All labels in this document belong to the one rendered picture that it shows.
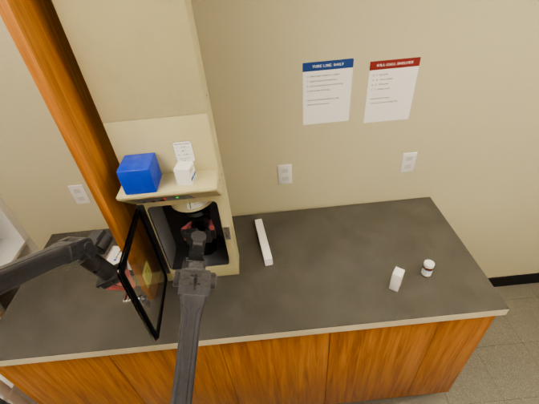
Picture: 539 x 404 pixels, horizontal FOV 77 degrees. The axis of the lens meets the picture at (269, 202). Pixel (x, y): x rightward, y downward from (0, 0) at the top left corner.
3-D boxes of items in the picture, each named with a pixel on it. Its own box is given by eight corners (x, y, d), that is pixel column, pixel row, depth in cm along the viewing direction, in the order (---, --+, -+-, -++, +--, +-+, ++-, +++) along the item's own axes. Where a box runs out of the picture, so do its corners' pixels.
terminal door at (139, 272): (167, 276, 147) (138, 206, 122) (156, 343, 123) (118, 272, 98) (165, 276, 147) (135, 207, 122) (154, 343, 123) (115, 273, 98)
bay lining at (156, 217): (178, 230, 166) (158, 170, 143) (231, 224, 166) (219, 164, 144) (170, 269, 147) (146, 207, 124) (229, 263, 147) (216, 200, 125)
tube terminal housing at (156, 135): (176, 241, 171) (123, 92, 122) (239, 235, 171) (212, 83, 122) (168, 281, 151) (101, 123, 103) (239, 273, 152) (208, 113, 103)
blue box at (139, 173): (133, 177, 115) (123, 155, 109) (162, 175, 115) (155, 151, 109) (125, 195, 107) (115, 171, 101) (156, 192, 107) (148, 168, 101)
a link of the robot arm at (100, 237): (57, 247, 100) (83, 248, 99) (78, 217, 108) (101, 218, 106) (79, 268, 109) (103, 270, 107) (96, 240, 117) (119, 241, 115)
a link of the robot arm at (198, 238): (180, 273, 125) (204, 275, 127) (183, 253, 118) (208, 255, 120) (184, 249, 134) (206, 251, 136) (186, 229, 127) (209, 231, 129)
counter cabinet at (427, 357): (115, 327, 241) (55, 239, 184) (399, 298, 243) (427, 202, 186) (80, 437, 189) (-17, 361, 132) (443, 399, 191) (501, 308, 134)
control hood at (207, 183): (133, 199, 122) (123, 177, 115) (223, 191, 122) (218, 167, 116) (125, 221, 113) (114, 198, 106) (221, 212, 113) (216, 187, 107)
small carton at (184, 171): (182, 175, 113) (177, 161, 110) (196, 175, 113) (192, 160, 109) (177, 185, 110) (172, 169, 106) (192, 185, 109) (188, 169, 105)
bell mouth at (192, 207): (173, 187, 142) (170, 176, 139) (216, 183, 142) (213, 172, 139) (167, 215, 129) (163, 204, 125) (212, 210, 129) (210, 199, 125)
